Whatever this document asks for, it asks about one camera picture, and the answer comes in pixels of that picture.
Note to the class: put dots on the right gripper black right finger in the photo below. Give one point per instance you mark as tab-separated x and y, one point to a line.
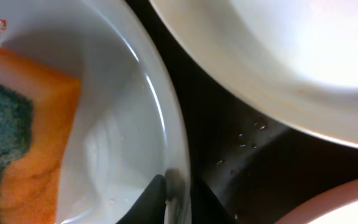
205	206

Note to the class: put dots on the grey-white plate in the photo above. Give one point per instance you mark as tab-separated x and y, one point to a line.
128	126

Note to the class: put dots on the green orange sponge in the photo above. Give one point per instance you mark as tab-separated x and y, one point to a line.
37	109

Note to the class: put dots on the pinkish plate with sauce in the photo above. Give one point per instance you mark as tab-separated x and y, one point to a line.
338	205

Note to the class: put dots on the cream plate with sauce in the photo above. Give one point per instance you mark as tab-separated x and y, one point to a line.
294	60

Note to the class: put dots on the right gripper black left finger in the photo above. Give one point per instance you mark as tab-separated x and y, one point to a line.
150	207

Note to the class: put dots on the large brown tray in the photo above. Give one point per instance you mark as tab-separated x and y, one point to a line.
258	168

